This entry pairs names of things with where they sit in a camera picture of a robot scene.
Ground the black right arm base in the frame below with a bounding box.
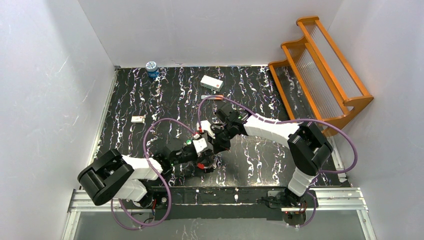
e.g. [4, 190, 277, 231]
[256, 188, 319, 229]

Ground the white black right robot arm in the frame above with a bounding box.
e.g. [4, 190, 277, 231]
[197, 104, 333, 199]

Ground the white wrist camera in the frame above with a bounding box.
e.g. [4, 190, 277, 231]
[192, 137, 210, 157]
[196, 120, 215, 139]

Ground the aluminium frame rail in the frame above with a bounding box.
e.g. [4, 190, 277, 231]
[67, 187, 369, 213]

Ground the small white eraser block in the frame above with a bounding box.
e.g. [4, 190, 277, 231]
[131, 116, 145, 124]

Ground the orange wooden tiered rack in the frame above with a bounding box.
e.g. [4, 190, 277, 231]
[268, 16, 374, 129]

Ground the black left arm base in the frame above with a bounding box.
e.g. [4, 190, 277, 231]
[132, 186, 169, 210]

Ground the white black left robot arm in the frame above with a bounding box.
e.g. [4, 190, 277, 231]
[77, 138, 214, 206]

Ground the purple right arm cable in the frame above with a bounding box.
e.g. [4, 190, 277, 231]
[197, 95, 359, 228]

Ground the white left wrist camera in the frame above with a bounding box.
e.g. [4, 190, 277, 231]
[192, 137, 210, 157]

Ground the white green small box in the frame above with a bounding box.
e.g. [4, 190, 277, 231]
[200, 75, 223, 92]

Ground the white orange marker pen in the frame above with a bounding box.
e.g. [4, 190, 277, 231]
[200, 95, 224, 100]

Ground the blue jar with white lid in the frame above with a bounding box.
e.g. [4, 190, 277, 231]
[145, 61, 160, 79]

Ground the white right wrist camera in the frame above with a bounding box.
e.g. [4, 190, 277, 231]
[196, 120, 215, 139]

